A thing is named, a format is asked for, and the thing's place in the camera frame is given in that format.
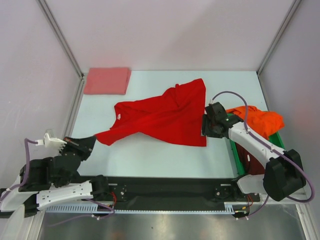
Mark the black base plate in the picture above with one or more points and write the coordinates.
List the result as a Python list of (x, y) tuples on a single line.
[(176, 194)]

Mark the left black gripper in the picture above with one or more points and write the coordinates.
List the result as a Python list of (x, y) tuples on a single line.
[(85, 145)]

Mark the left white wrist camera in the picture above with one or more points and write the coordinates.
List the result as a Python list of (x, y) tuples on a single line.
[(50, 141)]

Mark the orange t-shirt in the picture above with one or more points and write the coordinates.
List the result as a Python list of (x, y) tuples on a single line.
[(265, 123)]

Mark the left aluminium frame post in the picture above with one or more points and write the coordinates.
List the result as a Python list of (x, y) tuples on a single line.
[(53, 23)]

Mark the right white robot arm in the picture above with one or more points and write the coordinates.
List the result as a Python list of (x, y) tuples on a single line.
[(283, 173)]

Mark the folded pink t-shirt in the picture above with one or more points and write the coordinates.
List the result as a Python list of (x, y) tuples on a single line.
[(107, 81)]

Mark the aluminium frame post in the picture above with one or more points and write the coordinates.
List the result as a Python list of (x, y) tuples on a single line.
[(279, 34), (53, 23)]

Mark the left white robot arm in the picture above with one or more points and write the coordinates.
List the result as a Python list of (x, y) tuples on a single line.
[(53, 180)]

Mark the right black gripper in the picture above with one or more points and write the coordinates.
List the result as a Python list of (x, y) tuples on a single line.
[(206, 126)]

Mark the dark red t-shirt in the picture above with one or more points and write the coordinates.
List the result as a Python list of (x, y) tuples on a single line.
[(250, 164)]

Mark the green plastic bin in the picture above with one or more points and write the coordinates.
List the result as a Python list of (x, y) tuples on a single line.
[(274, 139)]

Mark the left aluminium side rail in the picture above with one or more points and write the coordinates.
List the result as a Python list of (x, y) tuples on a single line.
[(71, 120)]

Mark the right aluminium frame post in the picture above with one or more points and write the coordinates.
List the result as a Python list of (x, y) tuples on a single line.
[(279, 34)]

